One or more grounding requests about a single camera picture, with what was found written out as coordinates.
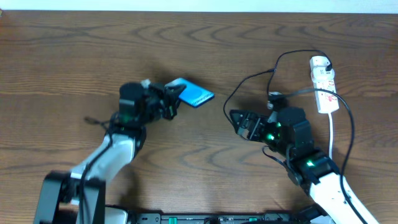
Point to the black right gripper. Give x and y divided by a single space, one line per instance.
255 125

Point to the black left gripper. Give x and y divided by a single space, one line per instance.
168 101

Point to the blue Galaxy smartphone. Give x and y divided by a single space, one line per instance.
193 94

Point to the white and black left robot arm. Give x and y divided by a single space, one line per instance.
78 195

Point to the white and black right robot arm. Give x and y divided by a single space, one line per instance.
288 133

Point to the white power strip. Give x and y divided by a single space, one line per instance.
323 79

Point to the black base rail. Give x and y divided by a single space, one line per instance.
217 218

